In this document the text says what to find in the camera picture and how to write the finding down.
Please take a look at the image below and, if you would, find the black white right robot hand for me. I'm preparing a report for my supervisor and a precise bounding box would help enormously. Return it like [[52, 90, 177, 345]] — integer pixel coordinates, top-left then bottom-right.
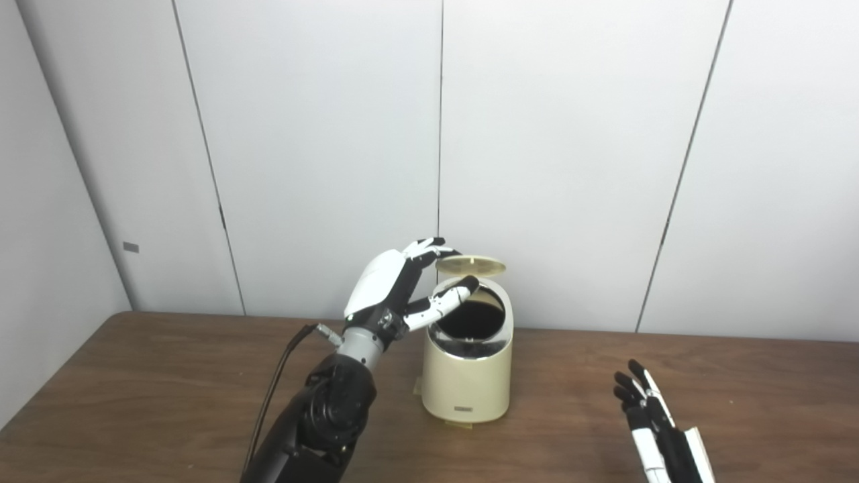
[[613, 359, 716, 483]]

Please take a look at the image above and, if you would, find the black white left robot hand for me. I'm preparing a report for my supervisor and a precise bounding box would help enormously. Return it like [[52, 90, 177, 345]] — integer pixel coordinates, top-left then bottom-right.
[[343, 237, 481, 341]]

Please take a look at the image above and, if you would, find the round cream bin lid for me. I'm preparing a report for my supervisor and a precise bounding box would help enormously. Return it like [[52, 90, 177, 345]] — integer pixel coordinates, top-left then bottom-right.
[[435, 255, 507, 278]]

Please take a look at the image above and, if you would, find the cream-colored bin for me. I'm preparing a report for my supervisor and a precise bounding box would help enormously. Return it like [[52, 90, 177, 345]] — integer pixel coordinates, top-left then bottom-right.
[[413, 255, 515, 425]]

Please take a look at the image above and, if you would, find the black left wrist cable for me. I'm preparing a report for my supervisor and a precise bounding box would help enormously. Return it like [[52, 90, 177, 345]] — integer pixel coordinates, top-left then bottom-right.
[[243, 323, 336, 474]]

